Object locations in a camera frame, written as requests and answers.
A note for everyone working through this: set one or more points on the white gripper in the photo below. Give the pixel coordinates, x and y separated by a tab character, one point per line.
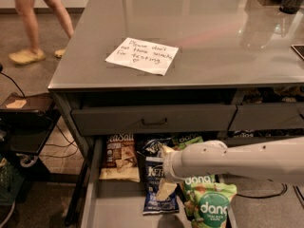
170	168

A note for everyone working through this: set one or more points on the white handwritten paper note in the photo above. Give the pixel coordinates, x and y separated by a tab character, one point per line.
143	55

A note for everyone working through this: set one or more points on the green plastic crate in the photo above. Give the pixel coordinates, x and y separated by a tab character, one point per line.
11	181

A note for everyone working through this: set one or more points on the blue Kettle chip bag front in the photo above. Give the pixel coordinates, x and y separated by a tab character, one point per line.
153	174

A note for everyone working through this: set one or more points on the blue kettle chip bag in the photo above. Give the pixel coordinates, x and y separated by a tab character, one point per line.
153	174
153	147

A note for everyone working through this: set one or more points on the green Dang chip bag middle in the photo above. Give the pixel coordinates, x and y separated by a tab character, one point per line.
200	179

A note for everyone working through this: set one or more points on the green Dang chip bag front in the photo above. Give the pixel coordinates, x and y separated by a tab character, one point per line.
207	203

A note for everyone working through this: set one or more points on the open grey middle drawer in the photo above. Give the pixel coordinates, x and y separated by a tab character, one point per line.
119	203

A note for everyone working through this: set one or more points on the grey top left drawer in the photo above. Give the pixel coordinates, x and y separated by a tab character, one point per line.
153	118

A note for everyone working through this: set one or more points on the walking person legs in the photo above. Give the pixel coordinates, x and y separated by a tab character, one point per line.
25	9

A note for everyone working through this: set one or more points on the black side cart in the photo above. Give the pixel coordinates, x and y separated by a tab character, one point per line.
26	124

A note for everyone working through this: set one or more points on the grey metal drawer cabinet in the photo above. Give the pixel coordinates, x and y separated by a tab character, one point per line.
225	47

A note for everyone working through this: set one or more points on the brown sea salt chip bag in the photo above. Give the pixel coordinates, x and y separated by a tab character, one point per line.
120	159

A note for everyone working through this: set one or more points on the blue Kettle chip bag rear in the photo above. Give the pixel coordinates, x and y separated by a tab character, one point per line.
153	147

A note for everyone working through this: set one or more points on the green dang chip bag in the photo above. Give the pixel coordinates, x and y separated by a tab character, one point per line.
200	179
207	203
181	142

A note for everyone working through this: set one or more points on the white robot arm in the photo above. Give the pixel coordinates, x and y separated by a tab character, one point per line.
280	161

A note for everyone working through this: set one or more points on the green Dang chip bag rear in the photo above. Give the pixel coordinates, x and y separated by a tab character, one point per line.
181	142

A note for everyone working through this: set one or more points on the grey top right drawer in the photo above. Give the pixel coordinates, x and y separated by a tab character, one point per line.
268	116

